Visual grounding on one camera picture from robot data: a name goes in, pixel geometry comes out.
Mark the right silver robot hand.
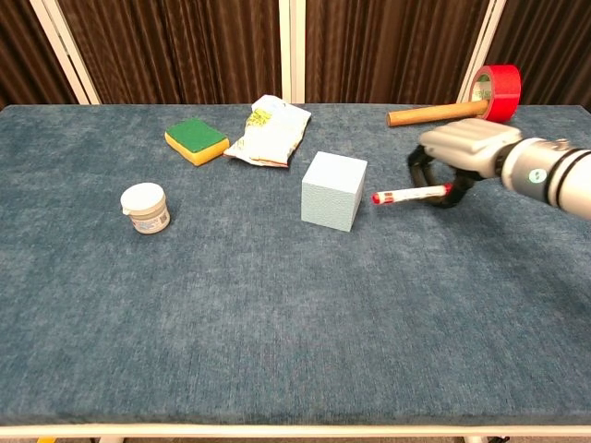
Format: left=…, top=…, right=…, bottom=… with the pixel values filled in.
left=405, top=117, right=525, bottom=210

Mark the red capped white marker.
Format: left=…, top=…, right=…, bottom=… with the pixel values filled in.
left=371, top=183, right=453, bottom=207

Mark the light blue foam cube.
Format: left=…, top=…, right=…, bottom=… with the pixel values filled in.
left=300, top=150, right=368, bottom=232

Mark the white snack bag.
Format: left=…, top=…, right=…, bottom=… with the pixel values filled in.
left=223, top=94, right=312, bottom=169

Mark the wooden rod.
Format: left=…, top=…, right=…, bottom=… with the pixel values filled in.
left=386, top=101, right=489, bottom=128

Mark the red tape roll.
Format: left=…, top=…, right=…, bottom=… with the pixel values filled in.
left=470, top=64, right=523, bottom=125

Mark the blue table cloth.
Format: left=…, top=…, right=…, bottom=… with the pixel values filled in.
left=0, top=103, right=591, bottom=426

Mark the green and yellow sponge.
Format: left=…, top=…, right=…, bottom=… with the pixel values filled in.
left=164, top=116, right=231, bottom=167

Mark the brown pleated curtain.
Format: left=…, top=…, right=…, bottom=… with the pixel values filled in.
left=0, top=0, right=591, bottom=110

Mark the small white lidded jar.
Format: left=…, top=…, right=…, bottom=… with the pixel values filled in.
left=120, top=182, right=172, bottom=235

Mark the white screen frame post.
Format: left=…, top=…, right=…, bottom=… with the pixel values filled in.
left=456, top=0, right=508, bottom=104
left=278, top=0, right=307, bottom=104
left=29, top=0, right=102, bottom=105

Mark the white table frame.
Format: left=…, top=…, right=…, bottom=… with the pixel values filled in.
left=0, top=423, right=591, bottom=443

